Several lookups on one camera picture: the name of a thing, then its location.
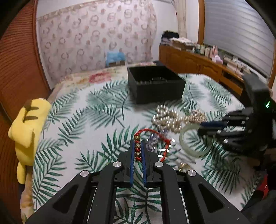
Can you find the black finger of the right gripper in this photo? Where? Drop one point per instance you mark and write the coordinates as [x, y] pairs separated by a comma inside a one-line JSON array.
[[224, 134], [215, 124]]

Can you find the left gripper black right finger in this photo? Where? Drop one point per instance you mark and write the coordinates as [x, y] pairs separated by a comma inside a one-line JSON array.
[[186, 197]]

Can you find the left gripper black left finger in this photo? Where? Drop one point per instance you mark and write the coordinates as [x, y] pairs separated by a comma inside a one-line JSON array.
[[89, 197]]

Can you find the pale green jade bangle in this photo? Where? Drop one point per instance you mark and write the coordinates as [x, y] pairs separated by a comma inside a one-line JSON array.
[[185, 146]]

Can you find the black open jewelry box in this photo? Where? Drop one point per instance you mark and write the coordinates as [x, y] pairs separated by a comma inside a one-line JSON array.
[[150, 84]]

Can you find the pink item on sideboard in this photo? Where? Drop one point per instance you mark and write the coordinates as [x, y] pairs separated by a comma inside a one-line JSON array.
[[214, 55]]

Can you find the window blind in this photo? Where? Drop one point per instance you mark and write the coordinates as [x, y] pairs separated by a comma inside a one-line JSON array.
[[237, 28]]

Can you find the palm leaf print cloth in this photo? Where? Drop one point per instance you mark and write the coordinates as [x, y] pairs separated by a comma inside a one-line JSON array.
[[231, 175]]

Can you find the yellow plush toy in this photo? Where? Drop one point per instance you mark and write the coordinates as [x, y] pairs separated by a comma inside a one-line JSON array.
[[25, 132]]

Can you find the wooden sideboard cabinet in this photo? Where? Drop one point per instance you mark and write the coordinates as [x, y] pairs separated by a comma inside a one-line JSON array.
[[184, 62]]

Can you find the brown louvered wardrobe door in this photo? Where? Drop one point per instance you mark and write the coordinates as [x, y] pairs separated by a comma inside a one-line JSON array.
[[22, 78]]

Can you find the blue bag on bed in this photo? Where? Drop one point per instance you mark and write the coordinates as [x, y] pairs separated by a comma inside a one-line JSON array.
[[115, 59]]

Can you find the pink patterned curtain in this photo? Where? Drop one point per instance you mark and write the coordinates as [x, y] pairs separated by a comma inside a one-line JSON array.
[[79, 38]]

